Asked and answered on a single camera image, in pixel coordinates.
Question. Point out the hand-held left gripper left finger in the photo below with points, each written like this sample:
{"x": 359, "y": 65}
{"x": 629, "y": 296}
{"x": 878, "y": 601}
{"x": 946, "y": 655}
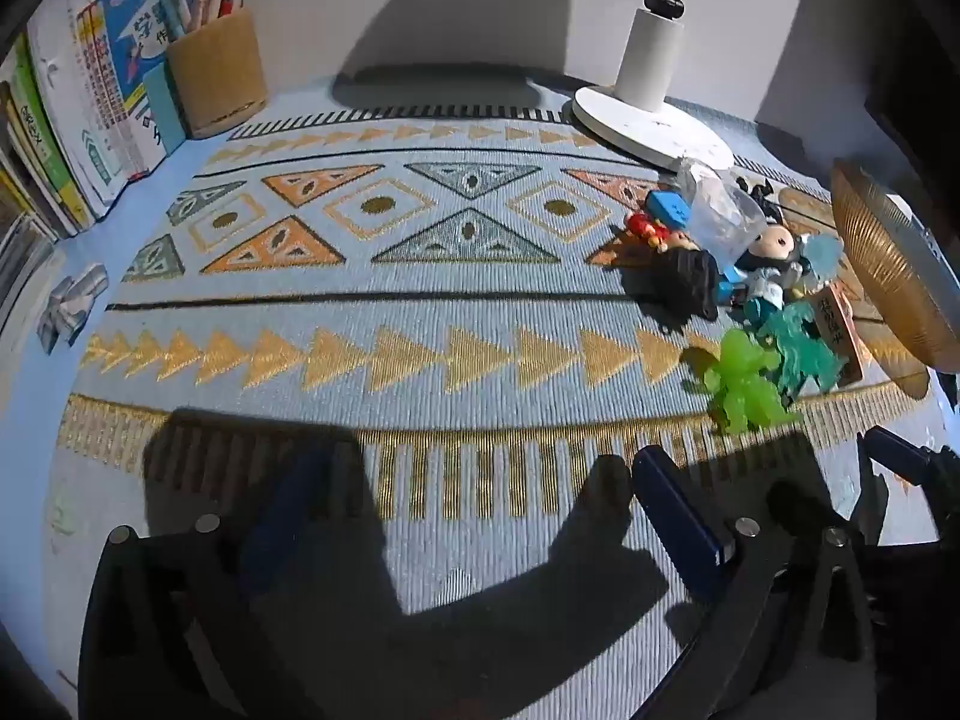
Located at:
{"x": 300, "y": 499}

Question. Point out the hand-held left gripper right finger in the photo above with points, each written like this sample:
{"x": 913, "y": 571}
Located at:
{"x": 679, "y": 521}

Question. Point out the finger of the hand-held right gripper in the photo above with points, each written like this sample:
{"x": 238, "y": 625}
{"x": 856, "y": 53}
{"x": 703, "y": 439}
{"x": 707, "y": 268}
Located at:
{"x": 894, "y": 454}

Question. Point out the green toy figure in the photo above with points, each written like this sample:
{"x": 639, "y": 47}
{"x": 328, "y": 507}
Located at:
{"x": 742, "y": 382}

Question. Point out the teal toy figure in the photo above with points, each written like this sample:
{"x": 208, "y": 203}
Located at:
{"x": 795, "y": 337}

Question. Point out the amber ribbed glass bowl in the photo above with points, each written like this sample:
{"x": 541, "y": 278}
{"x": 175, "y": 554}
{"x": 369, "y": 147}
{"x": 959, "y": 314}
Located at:
{"x": 877, "y": 262}

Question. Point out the light blue snowflake toy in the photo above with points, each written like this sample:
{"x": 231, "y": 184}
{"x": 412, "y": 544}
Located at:
{"x": 825, "y": 255}

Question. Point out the black toy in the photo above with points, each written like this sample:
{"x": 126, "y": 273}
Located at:
{"x": 686, "y": 277}

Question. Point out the red toy figure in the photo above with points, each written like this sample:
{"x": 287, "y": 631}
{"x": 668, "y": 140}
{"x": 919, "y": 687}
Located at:
{"x": 645, "y": 229}

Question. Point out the blue toy block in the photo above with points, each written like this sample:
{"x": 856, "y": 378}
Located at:
{"x": 667, "y": 208}

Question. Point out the patterned woven table mat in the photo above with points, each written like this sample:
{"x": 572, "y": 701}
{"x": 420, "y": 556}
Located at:
{"x": 450, "y": 300}

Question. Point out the clear plastic bag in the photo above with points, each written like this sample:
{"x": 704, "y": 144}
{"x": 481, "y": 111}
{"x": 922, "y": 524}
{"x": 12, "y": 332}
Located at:
{"x": 720, "y": 217}

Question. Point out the silver metal clip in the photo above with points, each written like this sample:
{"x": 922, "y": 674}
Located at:
{"x": 71, "y": 307}

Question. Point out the black monitor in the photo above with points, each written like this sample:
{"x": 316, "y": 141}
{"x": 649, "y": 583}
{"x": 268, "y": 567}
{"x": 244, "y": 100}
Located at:
{"x": 922, "y": 52}

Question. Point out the wooden pen holder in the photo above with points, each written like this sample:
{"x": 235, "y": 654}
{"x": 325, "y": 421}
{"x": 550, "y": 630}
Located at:
{"x": 217, "y": 75}

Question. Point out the green book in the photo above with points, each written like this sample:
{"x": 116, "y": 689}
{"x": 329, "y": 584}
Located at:
{"x": 37, "y": 136}

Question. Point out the yellow spine book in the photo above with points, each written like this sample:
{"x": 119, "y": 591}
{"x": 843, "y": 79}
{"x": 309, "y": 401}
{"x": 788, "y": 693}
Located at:
{"x": 105, "y": 90}

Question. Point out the white desk lamp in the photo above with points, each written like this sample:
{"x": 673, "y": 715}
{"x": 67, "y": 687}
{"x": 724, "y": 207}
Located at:
{"x": 645, "y": 52}

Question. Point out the white book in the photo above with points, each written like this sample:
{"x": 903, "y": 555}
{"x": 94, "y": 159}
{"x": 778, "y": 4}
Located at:
{"x": 60, "y": 90}

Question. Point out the blue cover workbook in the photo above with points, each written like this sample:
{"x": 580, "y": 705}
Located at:
{"x": 131, "y": 37}

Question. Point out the light blue pen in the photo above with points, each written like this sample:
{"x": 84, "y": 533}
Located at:
{"x": 174, "y": 4}

